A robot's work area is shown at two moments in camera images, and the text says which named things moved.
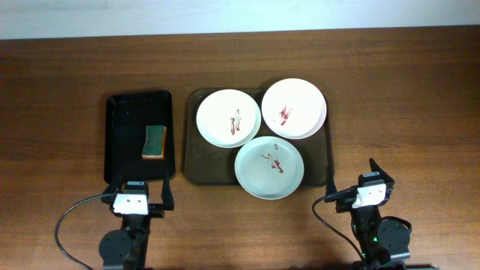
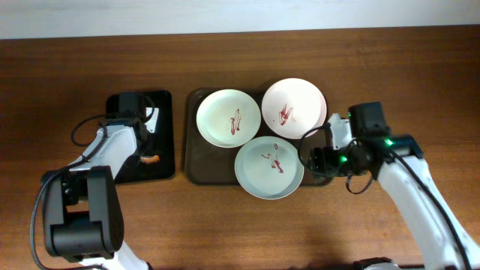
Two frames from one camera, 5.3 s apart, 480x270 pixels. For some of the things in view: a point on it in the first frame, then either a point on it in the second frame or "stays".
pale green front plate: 269,167 stays
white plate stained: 294,108 stays
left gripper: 165,205 -> 142,134
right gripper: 346,205 -> 319,160
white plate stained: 228,118 stays
